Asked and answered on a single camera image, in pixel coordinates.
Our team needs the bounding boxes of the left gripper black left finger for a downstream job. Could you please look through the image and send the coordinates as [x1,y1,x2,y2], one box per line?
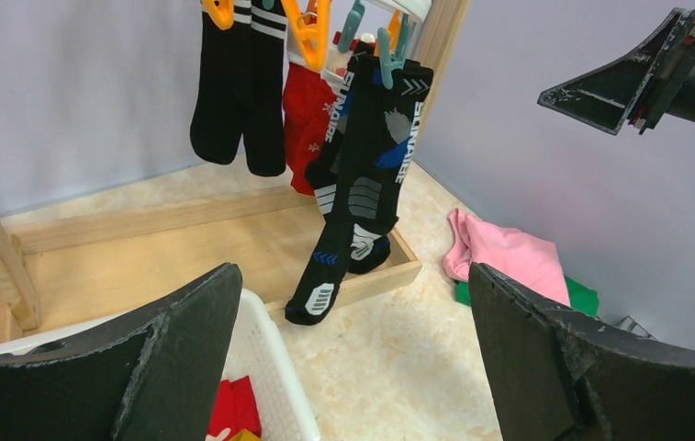
[0,263,242,440]

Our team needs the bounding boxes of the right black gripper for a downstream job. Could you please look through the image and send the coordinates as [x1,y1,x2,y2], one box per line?
[537,7,695,135]

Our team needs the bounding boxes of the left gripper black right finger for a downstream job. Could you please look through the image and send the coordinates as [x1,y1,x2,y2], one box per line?
[468,264,695,440]

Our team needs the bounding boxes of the black sock blue squares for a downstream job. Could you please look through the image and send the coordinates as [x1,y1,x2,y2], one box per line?
[305,33,390,274]

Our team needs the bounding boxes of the black sock white stripes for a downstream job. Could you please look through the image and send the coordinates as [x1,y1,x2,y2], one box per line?
[243,1,287,177]

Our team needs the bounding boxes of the red Santa snowflake sock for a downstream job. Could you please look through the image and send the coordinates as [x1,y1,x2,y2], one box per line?
[283,48,349,196]

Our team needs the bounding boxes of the red patterned sock in basket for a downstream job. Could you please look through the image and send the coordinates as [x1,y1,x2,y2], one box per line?
[206,376,263,441]

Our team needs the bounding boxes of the green cloth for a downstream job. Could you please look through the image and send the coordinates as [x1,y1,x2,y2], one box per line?
[455,277,600,317]

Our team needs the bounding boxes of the white plastic laundry basket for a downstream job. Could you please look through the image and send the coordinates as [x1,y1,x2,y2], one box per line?
[0,290,320,440]

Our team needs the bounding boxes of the yellow sock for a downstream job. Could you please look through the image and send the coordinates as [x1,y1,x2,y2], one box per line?
[229,429,262,441]

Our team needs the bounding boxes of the pink cloth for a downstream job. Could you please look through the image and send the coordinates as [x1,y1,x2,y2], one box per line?
[442,208,570,306]

